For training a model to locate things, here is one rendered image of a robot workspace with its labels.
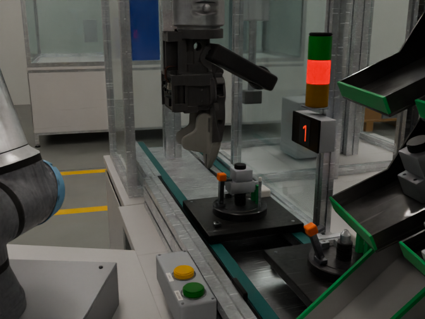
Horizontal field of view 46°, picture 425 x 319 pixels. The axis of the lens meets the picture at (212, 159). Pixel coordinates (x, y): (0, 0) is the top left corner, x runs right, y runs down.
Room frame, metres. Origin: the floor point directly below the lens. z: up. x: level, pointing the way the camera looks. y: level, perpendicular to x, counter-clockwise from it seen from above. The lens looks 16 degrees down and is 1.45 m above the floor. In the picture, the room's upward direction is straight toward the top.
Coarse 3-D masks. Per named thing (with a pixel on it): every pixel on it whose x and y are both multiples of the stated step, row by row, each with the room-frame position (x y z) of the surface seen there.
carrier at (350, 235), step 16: (336, 240) 0.95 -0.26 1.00; (352, 240) 1.00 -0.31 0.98; (272, 256) 0.94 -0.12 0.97; (288, 256) 0.94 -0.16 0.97; (304, 256) 0.94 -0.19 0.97; (336, 256) 0.89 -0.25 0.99; (352, 256) 0.90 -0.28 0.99; (288, 272) 0.87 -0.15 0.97; (304, 272) 0.87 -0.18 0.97; (320, 272) 0.85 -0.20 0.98; (336, 272) 0.84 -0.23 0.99; (304, 288) 0.82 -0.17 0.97; (320, 288) 0.82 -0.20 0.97
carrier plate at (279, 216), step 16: (192, 208) 1.21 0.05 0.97; (208, 208) 1.21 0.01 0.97; (272, 208) 1.21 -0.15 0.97; (208, 224) 1.11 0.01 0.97; (224, 224) 1.11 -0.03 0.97; (240, 224) 1.11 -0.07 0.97; (256, 224) 1.11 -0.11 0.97; (272, 224) 1.11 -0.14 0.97; (288, 224) 1.11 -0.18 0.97; (208, 240) 1.05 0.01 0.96; (224, 240) 1.05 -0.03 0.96
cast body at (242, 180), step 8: (232, 168) 1.19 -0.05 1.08; (240, 168) 1.18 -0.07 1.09; (248, 168) 1.19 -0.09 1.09; (232, 176) 1.19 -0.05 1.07; (240, 176) 1.17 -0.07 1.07; (248, 176) 1.17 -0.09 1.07; (232, 184) 1.16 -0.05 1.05; (240, 184) 1.17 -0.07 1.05; (248, 184) 1.17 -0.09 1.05; (256, 184) 1.20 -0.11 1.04; (232, 192) 1.16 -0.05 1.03; (240, 192) 1.17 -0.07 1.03; (248, 192) 1.18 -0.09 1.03
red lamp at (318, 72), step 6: (312, 60) 1.07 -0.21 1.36; (318, 60) 1.07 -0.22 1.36; (324, 60) 1.07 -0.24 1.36; (330, 60) 1.08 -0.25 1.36; (312, 66) 1.07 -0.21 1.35; (318, 66) 1.06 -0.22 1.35; (324, 66) 1.06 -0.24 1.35; (330, 66) 1.07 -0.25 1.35; (312, 72) 1.07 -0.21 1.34; (318, 72) 1.06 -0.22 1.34; (324, 72) 1.06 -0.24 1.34; (306, 78) 1.09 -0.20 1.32; (312, 78) 1.07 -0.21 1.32; (318, 78) 1.06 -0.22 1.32; (324, 78) 1.06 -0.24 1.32
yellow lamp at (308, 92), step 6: (306, 84) 1.08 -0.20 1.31; (312, 84) 1.07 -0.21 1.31; (318, 84) 1.07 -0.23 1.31; (324, 84) 1.07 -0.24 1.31; (306, 90) 1.08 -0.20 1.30; (312, 90) 1.07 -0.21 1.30; (318, 90) 1.06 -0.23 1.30; (324, 90) 1.06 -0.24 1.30; (306, 96) 1.08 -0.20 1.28; (312, 96) 1.06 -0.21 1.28; (318, 96) 1.06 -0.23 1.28; (324, 96) 1.06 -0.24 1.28; (306, 102) 1.08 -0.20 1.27; (312, 102) 1.06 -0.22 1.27; (318, 102) 1.06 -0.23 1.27; (324, 102) 1.06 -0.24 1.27
